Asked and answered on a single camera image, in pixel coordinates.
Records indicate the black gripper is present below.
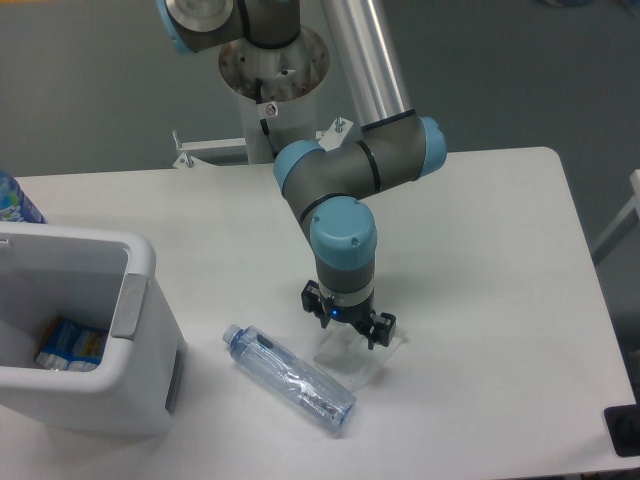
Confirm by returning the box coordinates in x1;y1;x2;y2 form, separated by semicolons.
301;280;396;350

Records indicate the clear plastic water bottle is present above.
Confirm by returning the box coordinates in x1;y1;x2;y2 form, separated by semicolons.
223;324;357;432

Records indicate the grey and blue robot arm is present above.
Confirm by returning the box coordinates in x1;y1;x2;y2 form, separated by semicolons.
157;1;447;346

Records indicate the white plastic trash bin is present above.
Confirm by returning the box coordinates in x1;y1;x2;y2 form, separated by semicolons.
1;223;187;436

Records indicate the blue snack wrapper in bin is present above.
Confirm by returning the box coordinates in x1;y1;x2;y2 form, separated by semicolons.
34;316;109;372

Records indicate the black clamp at table edge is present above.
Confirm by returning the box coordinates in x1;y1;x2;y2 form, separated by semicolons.
604;404;639;458

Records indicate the white pedestal base bracket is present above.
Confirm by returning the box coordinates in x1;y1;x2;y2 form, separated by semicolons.
172;117;358;169

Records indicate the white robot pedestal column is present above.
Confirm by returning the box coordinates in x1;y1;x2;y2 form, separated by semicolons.
219;26;330;164

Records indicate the black cable on pedestal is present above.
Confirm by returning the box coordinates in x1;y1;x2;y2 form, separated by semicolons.
253;76;283;163

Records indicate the white frame at right edge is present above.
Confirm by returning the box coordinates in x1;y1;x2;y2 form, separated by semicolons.
591;170;639;265

